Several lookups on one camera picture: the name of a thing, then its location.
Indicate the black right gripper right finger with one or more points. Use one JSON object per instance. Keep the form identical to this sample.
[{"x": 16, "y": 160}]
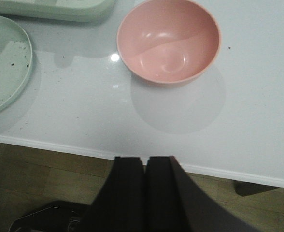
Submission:
[{"x": 175, "y": 203}]

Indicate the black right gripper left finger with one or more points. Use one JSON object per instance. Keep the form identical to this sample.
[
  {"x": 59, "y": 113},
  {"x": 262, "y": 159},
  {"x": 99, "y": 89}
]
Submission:
[{"x": 119, "y": 206}]

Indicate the pink bowl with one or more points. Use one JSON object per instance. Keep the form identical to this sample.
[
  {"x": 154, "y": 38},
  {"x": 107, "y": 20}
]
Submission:
[{"x": 168, "y": 42}]

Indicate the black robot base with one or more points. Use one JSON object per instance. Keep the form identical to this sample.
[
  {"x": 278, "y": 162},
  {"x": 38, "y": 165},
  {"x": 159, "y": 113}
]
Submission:
[{"x": 56, "y": 216}]

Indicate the green breakfast maker base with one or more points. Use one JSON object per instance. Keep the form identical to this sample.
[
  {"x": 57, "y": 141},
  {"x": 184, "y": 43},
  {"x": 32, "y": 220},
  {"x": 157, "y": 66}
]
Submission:
[{"x": 68, "y": 10}]

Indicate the green round plate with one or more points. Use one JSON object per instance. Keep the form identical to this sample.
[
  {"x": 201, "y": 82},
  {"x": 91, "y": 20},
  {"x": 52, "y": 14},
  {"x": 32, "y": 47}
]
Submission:
[{"x": 16, "y": 58}]

